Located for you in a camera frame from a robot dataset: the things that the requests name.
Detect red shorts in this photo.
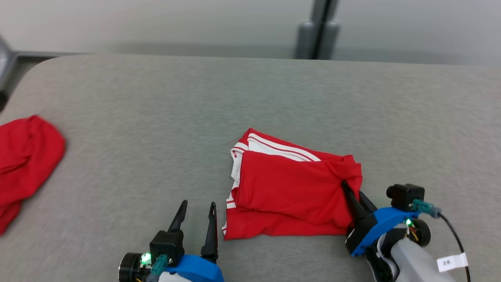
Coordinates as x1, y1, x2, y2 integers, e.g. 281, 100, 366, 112
0, 115, 66, 235

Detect left black cable teal plug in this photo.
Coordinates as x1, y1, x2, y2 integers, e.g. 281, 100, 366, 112
146, 255, 169, 282

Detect grey cylindrical post foot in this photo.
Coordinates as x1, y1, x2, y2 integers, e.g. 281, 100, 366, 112
296, 22, 319, 59
324, 21, 341, 60

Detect grey aluminium partition post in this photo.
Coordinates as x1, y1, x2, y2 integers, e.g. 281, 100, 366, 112
310, 0, 339, 60

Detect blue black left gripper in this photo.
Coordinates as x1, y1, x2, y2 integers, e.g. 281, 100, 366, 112
119, 200, 224, 282

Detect red garment with striped trim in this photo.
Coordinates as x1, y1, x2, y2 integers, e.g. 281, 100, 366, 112
222, 128, 363, 240

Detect white paper cable tag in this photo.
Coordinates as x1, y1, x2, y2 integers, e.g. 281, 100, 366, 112
437, 253, 469, 273

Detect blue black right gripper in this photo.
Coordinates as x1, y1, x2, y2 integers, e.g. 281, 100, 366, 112
341, 180, 431, 257

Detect right black cable teal plug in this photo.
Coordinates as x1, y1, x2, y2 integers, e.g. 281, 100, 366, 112
411, 199, 471, 282

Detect black cable teal plug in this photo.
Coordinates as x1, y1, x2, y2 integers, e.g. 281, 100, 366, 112
146, 255, 169, 282
411, 199, 471, 282

